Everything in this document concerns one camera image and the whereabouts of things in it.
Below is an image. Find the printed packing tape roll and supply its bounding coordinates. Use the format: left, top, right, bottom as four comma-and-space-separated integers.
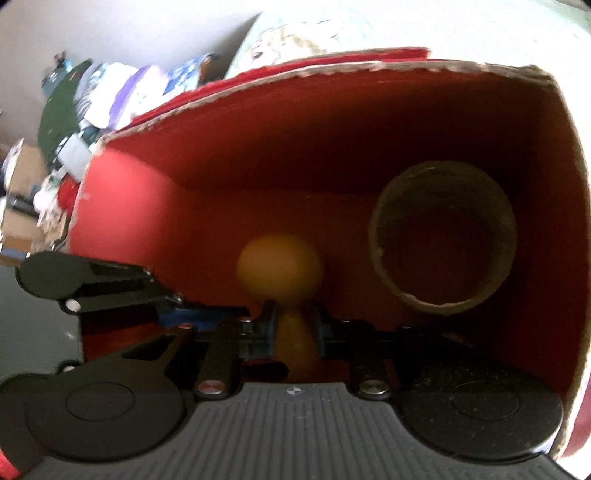
368, 160, 519, 317

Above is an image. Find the red plush toy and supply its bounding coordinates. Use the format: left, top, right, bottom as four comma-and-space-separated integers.
58, 178, 81, 208

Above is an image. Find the brown dried gourd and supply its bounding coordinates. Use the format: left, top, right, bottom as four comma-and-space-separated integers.
236, 234, 324, 384

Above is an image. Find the brown cardboard carton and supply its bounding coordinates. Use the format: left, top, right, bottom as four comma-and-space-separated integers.
0, 143, 47, 195

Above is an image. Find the red cardboard box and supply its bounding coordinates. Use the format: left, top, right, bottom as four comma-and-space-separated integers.
65, 46, 591, 462

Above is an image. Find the purple white plastic packet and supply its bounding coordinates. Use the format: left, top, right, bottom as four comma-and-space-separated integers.
83, 62, 171, 130

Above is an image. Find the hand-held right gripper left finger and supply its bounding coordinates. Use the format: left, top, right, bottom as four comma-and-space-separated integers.
122, 300, 280, 400

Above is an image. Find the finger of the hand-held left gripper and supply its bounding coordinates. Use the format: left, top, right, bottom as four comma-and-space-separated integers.
15, 251, 241, 328

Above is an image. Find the white square card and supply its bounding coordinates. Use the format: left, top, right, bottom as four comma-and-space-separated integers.
58, 134, 93, 178

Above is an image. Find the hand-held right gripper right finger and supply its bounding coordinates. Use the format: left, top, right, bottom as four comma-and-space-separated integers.
315, 305, 462, 400

